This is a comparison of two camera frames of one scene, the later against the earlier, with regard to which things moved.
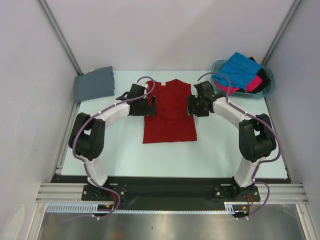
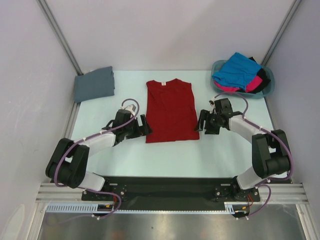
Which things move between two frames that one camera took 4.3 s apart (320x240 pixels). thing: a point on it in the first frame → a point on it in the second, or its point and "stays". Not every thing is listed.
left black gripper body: (143, 105) → (131, 129)
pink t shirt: (252, 85) stays
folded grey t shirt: (98, 83) stays
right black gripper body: (199, 109) → (216, 129)
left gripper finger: (148, 113) → (145, 132)
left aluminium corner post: (57, 28) stays
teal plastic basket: (264, 90) stays
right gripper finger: (190, 110) → (210, 124)
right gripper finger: (191, 100) → (204, 115)
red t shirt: (171, 123) stays
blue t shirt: (238, 68) stays
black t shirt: (263, 75) stays
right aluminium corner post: (282, 32) stays
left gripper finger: (153, 103) → (146, 127)
